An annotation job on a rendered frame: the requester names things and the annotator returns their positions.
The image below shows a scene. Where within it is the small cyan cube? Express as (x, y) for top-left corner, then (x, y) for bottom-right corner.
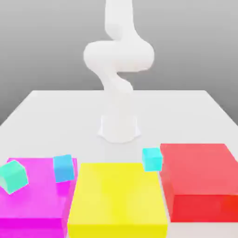
(142, 147), (163, 172)

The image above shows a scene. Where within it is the small blue cube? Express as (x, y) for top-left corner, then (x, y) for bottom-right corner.
(53, 154), (75, 183)

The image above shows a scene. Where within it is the small teal cube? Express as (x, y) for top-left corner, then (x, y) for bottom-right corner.
(0, 160), (29, 195)

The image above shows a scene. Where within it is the large yellow box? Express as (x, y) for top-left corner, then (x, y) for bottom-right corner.
(67, 163), (169, 238)

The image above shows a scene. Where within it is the large red box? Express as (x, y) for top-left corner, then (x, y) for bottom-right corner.
(159, 143), (238, 223)

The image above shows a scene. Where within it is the large magenta box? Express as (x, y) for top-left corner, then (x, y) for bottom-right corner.
(0, 157), (78, 238)

